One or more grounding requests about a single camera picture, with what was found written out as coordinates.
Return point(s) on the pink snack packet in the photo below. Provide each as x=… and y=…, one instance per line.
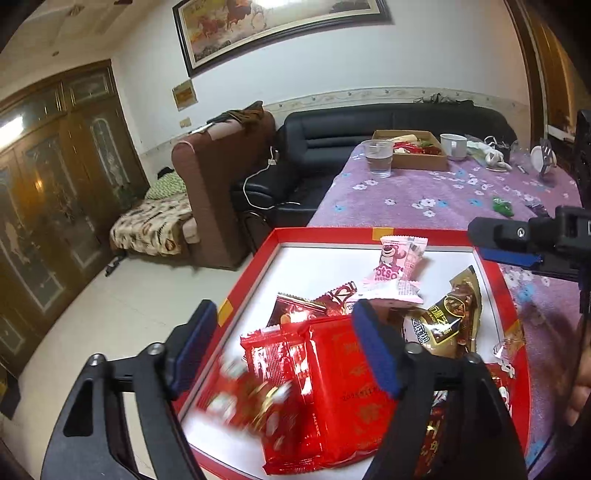
x=397, y=267

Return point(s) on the clear wrapper candy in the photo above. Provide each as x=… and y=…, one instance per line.
x=508, y=346

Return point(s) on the small red patterned packet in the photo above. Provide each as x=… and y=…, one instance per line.
x=339, y=290

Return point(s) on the black leather sofa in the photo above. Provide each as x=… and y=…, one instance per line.
x=323, y=134

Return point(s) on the white mug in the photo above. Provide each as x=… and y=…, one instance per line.
x=455, y=145

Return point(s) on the patterned brown blanket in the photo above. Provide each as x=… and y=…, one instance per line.
x=147, y=226

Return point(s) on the red gift box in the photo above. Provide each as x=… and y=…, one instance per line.
x=314, y=263

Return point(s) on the large red snack packet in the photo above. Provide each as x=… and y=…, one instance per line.
x=341, y=383

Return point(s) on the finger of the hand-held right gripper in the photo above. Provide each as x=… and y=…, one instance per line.
x=503, y=233
x=508, y=257

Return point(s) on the cardboard box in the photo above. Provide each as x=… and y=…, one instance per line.
x=415, y=159

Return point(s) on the red white candy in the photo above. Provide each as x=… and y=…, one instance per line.
x=244, y=401

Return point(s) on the person's right hand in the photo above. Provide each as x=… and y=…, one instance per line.
x=582, y=383

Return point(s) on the green pillow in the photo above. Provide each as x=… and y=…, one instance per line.
x=168, y=187

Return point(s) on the wooden wardrobe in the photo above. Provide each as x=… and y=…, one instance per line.
x=55, y=184

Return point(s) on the purple floral tablecloth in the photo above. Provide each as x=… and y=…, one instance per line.
x=415, y=203

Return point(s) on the brown armchair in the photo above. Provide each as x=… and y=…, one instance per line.
x=217, y=184

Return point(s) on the dark slipper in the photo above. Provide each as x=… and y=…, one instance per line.
x=113, y=266

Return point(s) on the small wall calendar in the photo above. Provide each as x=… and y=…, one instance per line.
x=184, y=93

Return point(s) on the clear drinking glass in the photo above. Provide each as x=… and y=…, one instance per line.
x=379, y=159

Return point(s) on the dark red foil packet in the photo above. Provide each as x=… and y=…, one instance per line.
x=295, y=309

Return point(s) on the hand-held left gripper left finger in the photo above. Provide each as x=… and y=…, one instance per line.
x=196, y=341

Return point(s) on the green candy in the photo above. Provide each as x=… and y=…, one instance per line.
x=502, y=206

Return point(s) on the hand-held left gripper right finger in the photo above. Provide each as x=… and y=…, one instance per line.
x=374, y=350

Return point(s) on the dark red gold-print packet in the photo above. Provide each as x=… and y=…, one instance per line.
x=434, y=443

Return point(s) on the framed wall painting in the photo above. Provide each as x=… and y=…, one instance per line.
x=277, y=27

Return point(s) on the wooden door frame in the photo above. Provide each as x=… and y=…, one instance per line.
x=535, y=55

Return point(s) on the dark clothes pile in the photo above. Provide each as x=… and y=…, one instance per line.
x=242, y=115

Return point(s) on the wall socket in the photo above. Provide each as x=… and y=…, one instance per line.
x=184, y=122

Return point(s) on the red white snack packet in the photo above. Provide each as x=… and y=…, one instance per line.
x=501, y=387

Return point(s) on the brown gold chocolate packet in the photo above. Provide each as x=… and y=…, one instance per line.
x=457, y=304

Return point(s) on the dark wrapped candy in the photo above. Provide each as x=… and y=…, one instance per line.
x=538, y=210

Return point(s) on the pale long packet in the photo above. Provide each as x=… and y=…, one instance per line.
x=406, y=137

